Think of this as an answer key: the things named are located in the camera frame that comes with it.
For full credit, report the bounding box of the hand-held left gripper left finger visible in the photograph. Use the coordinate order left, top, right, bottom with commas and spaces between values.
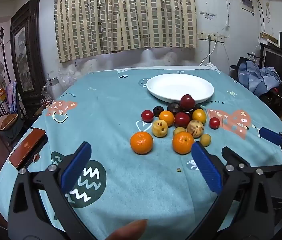
8, 141, 92, 240

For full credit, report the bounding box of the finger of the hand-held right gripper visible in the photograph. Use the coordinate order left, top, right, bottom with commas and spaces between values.
259, 127, 282, 147
221, 146, 282, 174

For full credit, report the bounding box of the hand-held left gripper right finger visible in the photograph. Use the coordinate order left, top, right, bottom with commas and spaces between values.
191, 141, 274, 240

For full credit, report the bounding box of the yellow longan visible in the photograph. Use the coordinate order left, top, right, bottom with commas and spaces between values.
173, 127, 187, 137
199, 133, 212, 148

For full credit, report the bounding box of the mandarin orange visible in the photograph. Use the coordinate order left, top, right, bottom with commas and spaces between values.
172, 131, 195, 155
130, 131, 154, 155

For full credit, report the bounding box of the tan wrinkled passion fruit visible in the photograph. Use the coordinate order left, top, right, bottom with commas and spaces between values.
186, 120, 205, 139

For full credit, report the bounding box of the small orange kumquat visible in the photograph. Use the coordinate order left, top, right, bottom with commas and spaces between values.
192, 108, 207, 124
159, 110, 175, 127

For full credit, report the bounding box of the red plum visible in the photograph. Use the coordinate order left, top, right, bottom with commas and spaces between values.
174, 112, 191, 128
180, 94, 195, 111

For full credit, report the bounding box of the yellow spotted loquat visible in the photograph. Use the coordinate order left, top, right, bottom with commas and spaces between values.
152, 120, 169, 138

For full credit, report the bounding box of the dark purple passion fruit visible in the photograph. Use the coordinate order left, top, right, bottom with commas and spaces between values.
167, 103, 182, 115

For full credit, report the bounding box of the small red cherry tomato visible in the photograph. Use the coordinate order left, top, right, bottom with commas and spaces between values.
141, 109, 154, 122

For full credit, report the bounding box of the white round plate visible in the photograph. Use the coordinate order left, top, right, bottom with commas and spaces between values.
146, 73, 215, 104

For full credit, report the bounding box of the person's left hand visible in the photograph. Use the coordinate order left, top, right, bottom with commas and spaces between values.
106, 219, 148, 240

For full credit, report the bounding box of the brown leather case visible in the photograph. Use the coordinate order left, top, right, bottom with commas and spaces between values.
8, 128, 48, 169

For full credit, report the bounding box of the blue clothes pile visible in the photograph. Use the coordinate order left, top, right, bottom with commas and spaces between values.
238, 61, 282, 97

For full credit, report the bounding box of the black monitor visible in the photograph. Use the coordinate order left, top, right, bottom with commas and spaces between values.
263, 49, 282, 81

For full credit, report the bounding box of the black hat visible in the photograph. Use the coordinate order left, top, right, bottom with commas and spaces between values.
230, 57, 249, 71

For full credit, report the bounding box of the white kettle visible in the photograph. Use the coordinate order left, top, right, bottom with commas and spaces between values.
46, 76, 64, 98

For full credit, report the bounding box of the chair with brown cushion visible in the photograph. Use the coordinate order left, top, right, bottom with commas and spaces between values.
0, 113, 19, 132

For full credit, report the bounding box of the clear plastic bag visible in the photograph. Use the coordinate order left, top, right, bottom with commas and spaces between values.
57, 67, 78, 86

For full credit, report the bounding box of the cardboard box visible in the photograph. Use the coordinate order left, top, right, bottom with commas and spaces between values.
259, 31, 279, 45

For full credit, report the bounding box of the dark wooden framed picture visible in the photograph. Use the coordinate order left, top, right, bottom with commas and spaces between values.
10, 0, 47, 98

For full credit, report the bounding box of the checked beige grey curtain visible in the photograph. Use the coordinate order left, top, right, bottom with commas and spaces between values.
54, 0, 198, 63

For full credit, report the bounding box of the white power cable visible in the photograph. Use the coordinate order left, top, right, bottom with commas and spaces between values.
200, 39, 218, 67

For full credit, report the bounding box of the wall electrical panel box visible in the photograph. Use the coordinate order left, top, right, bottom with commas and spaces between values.
239, 0, 256, 13

